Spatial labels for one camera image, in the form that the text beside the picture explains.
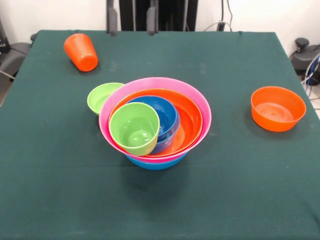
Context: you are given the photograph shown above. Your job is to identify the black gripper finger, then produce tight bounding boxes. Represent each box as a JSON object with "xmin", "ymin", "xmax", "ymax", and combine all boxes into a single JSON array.
[
  {"xmin": 146, "ymin": 6, "xmax": 159, "ymax": 36},
  {"xmin": 106, "ymin": 0, "xmax": 118, "ymax": 37}
]

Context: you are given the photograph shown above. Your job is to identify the orange cup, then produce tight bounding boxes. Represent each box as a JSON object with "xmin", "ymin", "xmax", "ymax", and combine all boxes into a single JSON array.
[{"xmin": 63, "ymin": 33, "xmax": 99, "ymax": 73}]

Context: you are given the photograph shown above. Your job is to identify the small green bowl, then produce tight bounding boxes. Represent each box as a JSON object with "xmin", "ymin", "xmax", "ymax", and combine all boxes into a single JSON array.
[{"xmin": 87, "ymin": 82, "xmax": 125, "ymax": 116}]

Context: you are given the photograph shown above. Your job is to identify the small dark blue bowl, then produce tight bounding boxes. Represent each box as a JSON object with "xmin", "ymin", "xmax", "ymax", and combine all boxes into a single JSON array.
[{"xmin": 126, "ymin": 95, "xmax": 178, "ymax": 141}]

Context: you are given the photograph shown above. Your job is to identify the green cup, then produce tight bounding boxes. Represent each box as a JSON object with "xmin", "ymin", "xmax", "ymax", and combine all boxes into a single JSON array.
[{"xmin": 108, "ymin": 101, "xmax": 161, "ymax": 157}]

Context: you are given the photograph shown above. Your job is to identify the small light blue bowl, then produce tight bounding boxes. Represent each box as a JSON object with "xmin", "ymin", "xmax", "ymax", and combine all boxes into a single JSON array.
[{"xmin": 149, "ymin": 109, "xmax": 181, "ymax": 155}]

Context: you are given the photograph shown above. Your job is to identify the large pink bowl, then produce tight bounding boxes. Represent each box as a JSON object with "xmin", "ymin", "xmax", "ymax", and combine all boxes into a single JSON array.
[{"xmin": 98, "ymin": 77, "xmax": 213, "ymax": 164}]

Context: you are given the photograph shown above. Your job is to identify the large orange bowl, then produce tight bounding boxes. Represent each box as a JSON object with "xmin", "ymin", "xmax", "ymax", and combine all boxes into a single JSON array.
[{"xmin": 107, "ymin": 88, "xmax": 203, "ymax": 156}]

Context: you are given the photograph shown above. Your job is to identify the grey wheeled base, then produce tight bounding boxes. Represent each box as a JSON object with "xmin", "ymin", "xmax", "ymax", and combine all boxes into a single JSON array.
[
  {"xmin": 289, "ymin": 37, "xmax": 320, "ymax": 77},
  {"xmin": 0, "ymin": 42, "xmax": 32, "ymax": 76}
]

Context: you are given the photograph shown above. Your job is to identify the black equipment box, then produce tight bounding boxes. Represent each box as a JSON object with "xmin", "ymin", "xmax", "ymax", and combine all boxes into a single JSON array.
[{"xmin": 0, "ymin": 18, "xmax": 11, "ymax": 55}]

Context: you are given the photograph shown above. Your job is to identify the large blue bowl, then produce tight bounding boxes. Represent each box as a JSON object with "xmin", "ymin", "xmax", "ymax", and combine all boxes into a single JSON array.
[{"xmin": 124, "ymin": 150, "xmax": 190, "ymax": 171}]

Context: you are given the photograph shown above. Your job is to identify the small orange bowl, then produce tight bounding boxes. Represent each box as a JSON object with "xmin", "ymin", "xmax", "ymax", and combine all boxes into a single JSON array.
[{"xmin": 250, "ymin": 86, "xmax": 307, "ymax": 133}]

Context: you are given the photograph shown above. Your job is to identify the dark green tablecloth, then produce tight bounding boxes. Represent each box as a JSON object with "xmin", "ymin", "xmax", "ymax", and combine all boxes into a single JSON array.
[{"xmin": 0, "ymin": 29, "xmax": 320, "ymax": 240}]

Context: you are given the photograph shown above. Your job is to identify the wall cables with plug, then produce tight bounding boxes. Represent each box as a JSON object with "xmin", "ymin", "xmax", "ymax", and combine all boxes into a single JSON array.
[{"xmin": 204, "ymin": 0, "xmax": 234, "ymax": 32}]

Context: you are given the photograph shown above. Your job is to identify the tangled cable bundle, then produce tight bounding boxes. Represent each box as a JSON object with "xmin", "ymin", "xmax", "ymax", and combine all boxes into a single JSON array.
[{"xmin": 300, "ymin": 55, "xmax": 320, "ymax": 101}]

